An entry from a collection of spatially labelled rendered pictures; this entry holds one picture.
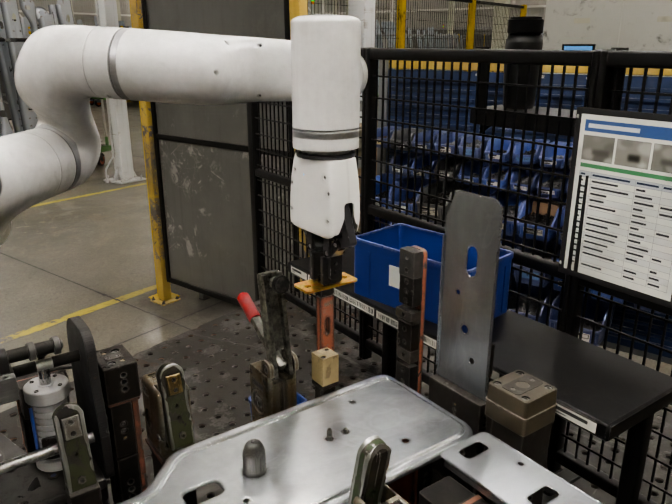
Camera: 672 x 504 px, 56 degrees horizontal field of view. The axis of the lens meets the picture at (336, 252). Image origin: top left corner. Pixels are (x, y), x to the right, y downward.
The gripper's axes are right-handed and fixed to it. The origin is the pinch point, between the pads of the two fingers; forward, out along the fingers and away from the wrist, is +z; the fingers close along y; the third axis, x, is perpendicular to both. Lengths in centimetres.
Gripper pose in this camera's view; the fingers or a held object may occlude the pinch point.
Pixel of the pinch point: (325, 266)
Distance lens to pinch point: 84.8
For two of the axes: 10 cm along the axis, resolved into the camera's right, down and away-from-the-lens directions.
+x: 8.1, -1.8, 5.6
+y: 5.9, 2.6, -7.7
